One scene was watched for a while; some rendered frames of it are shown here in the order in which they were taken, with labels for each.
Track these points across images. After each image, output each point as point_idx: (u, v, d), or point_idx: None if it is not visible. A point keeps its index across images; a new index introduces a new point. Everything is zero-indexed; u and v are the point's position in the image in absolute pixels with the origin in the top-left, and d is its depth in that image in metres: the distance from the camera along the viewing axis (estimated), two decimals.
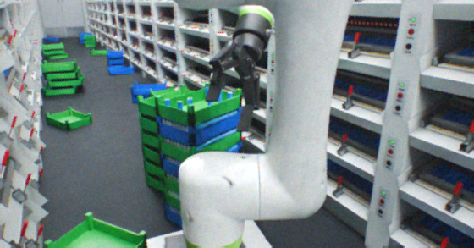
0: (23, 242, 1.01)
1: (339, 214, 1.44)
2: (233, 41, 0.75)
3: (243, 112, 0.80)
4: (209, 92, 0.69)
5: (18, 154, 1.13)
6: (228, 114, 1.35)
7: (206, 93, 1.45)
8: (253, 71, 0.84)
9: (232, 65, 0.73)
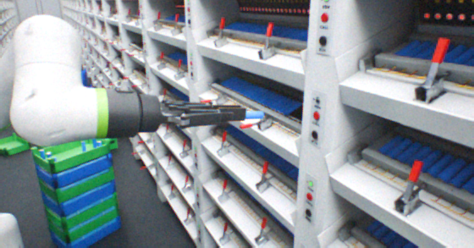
0: None
1: (192, 238, 1.78)
2: (180, 121, 0.61)
3: None
4: (238, 118, 0.73)
5: None
6: (96, 160, 1.69)
7: None
8: None
9: (200, 109, 0.67)
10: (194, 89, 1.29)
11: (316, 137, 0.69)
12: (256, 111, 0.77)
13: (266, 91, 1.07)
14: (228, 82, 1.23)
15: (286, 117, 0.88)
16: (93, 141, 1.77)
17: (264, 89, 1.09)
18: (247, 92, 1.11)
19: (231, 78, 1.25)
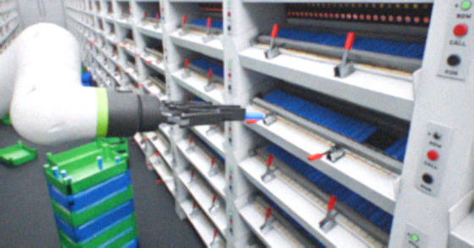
0: None
1: None
2: (179, 121, 0.61)
3: None
4: (237, 118, 0.73)
5: None
6: (114, 178, 1.54)
7: (404, 149, 0.69)
8: None
9: (200, 109, 0.67)
10: (231, 103, 1.13)
11: (430, 182, 0.54)
12: (399, 140, 0.72)
13: (324, 110, 0.92)
14: (272, 96, 1.08)
15: (364, 146, 0.73)
16: (248, 118, 0.75)
17: (321, 107, 0.93)
18: (300, 110, 0.96)
19: (275, 92, 1.10)
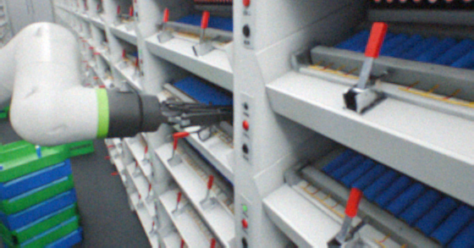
0: None
1: None
2: (180, 121, 0.61)
3: None
4: None
5: None
6: (52, 167, 1.56)
7: None
8: None
9: (200, 109, 0.67)
10: (146, 90, 1.15)
11: (246, 151, 0.55)
12: None
13: (217, 93, 0.93)
14: (181, 82, 1.09)
15: (228, 124, 0.74)
16: None
17: (216, 90, 0.95)
18: (197, 94, 0.97)
19: (186, 78, 1.11)
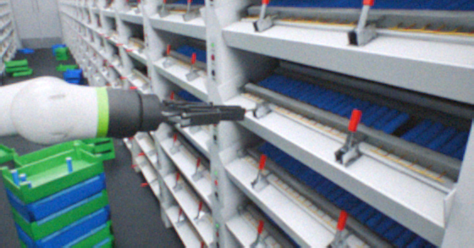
0: None
1: None
2: None
3: (223, 110, 0.72)
4: (232, 107, 0.75)
5: None
6: (85, 182, 1.33)
7: (454, 143, 0.49)
8: (178, 119, 0.62)
9: None
10: (216, 93, 0.93)
11: None
12: (445, 131, 0.51)
13: (336, 95, 0.71)
14: (268, 81, 0.87)
15: (397, 138, 0.53)
16: (423, 135, 0.52)
17: (332, 91, 0.73)
18: (305, 96, 0.75)
19: (272, 76, 0.90)
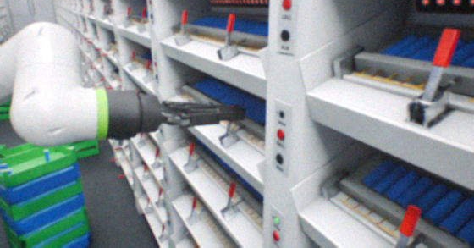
0: None
1: None
2: None
3: (223, 110, 0.71)
4: None
5: None
6: (60, 171, 1.53)
7: None
8: (178, 120, 0.62)
9: None
10: (159, 93, 1.12)
11: (281, 162, 0.53)
12: None
13: (240, 95, 0.91)
14: (201, 84, 1.07)
15: (261, 126, 0.72)
16: None
17: (239, 92, 0.93)
18: (220, 96, 0.95)
19: (205, 79, 1.09)
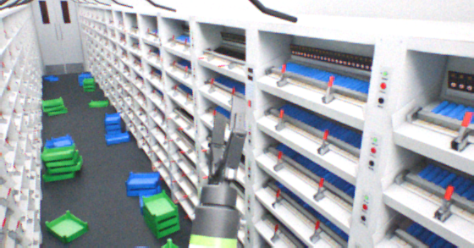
0: None
1: None
2: None
3: (232, 121, 0.66)
4: (216, 123, 0.79)
5: None
6: None
7: None
8: (227, 179, 0.63)
9: None
10: None
11: None
12: None
13: None
14: None
15: None
16: None
17: None
18: None
19: None
